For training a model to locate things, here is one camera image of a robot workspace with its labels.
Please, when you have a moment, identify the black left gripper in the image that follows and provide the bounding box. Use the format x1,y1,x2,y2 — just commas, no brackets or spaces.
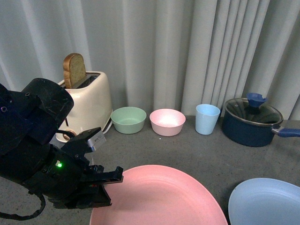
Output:
30,136,123,209

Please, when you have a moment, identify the pink plate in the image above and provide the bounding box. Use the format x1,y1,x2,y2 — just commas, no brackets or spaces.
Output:
90,165,227,225

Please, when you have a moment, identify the blue plate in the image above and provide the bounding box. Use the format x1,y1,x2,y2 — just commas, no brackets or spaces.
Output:
228,178,300,225

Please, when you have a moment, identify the green bowl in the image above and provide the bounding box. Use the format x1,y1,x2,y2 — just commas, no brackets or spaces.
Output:
111,107,147,135

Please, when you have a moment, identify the cream white toaster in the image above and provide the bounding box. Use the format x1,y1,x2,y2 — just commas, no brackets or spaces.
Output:
59,71,113,135

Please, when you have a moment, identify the pink bowl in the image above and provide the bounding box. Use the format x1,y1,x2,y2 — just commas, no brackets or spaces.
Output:
150,109,186,136

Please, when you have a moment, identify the brown bread slice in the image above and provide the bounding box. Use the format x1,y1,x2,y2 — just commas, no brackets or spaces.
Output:
63,53,86,89

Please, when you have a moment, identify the light blue right cup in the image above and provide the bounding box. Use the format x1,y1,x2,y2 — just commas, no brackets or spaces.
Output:
195,104,220,135

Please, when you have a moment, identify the dark blue saucepan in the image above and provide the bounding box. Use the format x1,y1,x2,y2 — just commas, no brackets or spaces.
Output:
222,112,300,147

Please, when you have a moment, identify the glass pot lid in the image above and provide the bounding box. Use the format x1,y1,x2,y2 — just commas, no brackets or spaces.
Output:
225,93,283,127

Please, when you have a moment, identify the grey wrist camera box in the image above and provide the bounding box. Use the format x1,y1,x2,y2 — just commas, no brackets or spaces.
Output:
78,127,106,153

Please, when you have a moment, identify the white toaster power cord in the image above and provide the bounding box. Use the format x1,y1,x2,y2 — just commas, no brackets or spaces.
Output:
102,116,113,135

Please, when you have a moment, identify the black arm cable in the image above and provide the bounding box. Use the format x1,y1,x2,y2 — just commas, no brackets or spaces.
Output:
0,193,47,220

